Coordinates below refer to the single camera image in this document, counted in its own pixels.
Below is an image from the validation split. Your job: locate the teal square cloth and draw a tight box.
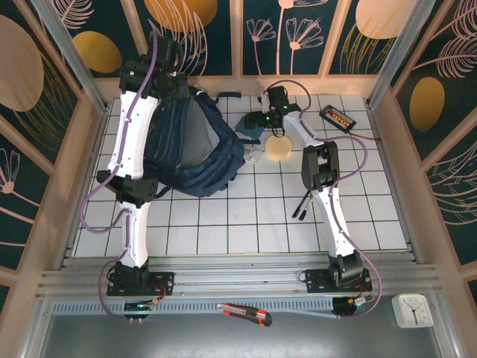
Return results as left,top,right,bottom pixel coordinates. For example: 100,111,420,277
233,118,264,142

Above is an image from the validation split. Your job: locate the round cork disc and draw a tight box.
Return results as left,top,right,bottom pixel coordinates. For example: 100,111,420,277
264,136,294,161

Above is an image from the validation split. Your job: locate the silver stapler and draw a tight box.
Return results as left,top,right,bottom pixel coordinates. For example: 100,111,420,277
244,146,264,164

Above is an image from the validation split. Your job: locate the navy blue backpack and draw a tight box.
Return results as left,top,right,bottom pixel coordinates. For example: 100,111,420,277
143,85,247,199

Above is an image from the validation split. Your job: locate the black charger with yellow plugs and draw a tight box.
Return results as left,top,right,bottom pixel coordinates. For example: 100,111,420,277
319,104,356,129

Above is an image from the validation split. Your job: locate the black controller board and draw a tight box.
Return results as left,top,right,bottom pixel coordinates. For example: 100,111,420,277
123,296,167,324
331,294,376,320

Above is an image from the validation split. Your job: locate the red black utility knife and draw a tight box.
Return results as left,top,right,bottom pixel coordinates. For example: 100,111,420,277
215,302,273,328

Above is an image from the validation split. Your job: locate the white square alarm clock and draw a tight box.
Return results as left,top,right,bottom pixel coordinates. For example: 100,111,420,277
391,293,435,329

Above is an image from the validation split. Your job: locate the red cable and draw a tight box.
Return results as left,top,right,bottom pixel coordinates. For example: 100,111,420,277
348,128,383,142

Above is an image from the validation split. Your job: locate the aluminium frame post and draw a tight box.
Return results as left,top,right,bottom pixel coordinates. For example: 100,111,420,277
367,0,437,109
31,0,111,113

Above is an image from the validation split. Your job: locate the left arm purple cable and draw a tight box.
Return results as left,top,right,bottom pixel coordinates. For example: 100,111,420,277
80,31,159,322

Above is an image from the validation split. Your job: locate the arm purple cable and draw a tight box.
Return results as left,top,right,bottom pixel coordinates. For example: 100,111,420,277
260,78,384,321
80,31,159,322

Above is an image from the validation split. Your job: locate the aluminium mounting rail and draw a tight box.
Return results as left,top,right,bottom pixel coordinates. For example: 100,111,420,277
35,251,443,299

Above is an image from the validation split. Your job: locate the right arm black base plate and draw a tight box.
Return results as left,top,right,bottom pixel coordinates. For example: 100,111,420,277
304,268,373,295

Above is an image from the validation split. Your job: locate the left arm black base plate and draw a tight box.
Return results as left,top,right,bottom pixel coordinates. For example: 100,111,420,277
107,271,176,298

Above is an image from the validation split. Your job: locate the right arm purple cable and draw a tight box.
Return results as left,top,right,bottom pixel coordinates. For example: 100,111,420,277
260,78,384,321

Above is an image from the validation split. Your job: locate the slotted grey cable duct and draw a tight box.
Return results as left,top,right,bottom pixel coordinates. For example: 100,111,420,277
51,297,338,315

